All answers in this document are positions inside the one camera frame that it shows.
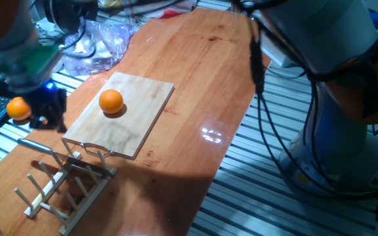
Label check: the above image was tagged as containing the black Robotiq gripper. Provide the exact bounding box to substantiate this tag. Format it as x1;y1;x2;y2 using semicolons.
28;85;68;134

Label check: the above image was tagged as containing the steel kitchen knife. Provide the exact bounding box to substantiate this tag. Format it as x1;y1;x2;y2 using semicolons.
17;138;115;178

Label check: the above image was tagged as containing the round orange fruit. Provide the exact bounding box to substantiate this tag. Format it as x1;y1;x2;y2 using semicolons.
6;96;32;121
98;88;124;115

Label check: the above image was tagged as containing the wooden peg dish rack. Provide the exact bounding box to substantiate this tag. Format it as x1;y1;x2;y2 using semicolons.
13;137;117;236

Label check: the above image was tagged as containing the clear crinkled plastic bag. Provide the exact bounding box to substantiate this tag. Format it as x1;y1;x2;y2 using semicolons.
62;19;136;77

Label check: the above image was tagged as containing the black round device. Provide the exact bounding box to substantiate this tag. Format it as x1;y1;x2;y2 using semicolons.
43;0;98;33

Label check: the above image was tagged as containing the white plastic bag red print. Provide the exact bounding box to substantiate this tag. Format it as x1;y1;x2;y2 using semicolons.
133;0;198;19

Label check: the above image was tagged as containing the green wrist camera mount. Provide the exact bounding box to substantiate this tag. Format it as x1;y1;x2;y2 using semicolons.
20;44;64;78

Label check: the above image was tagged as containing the wooden cutting board metal handle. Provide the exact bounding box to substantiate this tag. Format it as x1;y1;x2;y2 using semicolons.
62;71;176;161

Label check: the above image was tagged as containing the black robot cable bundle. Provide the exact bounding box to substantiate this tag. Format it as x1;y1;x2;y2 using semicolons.
231;0;378;201

